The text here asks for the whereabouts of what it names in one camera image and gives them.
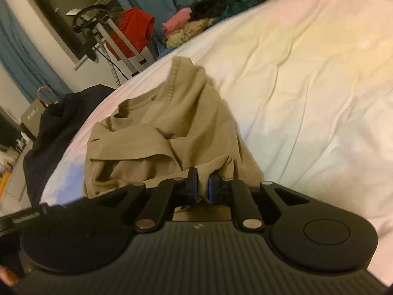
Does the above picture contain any tan khaki garment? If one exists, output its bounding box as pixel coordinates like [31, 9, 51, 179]
[83, 57, 263, 200]

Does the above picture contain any pink cane hook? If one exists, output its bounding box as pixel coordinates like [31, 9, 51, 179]
[37, 85, 59, 107]

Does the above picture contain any pink folded garment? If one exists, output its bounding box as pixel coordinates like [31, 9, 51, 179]
[162, 7, 193, 39]

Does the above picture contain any red shirt on stand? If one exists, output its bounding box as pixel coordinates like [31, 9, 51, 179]
[106, 7, 154, 61]

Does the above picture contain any blue curtain left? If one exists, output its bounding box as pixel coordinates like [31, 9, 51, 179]
[1, 0, 71, 103]

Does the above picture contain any black jacket on bed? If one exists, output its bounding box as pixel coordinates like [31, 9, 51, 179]
[23, 85, 114, 207]

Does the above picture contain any beige clothes pile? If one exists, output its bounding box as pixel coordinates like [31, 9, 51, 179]
[165, 17, 216, 48]

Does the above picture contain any black clothes pile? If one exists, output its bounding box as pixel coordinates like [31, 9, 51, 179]
[190, 0, 267, 21]

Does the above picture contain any white dresser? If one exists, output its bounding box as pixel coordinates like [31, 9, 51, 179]
[1, 141, 33, 216]

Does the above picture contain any grey chair back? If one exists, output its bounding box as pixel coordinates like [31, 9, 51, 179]
[20, 99, 46, 141]

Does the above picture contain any garment steamer stand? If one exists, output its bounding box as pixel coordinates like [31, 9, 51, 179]
[66, 4, 154, 87]

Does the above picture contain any green garment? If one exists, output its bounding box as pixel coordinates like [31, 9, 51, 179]
[213, 0, 258, 25]

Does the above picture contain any dark window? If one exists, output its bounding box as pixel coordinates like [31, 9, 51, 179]
[20, 0, 124, 61]

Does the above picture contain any person left hand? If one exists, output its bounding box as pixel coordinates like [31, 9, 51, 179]
[0, 266, 21, 287]

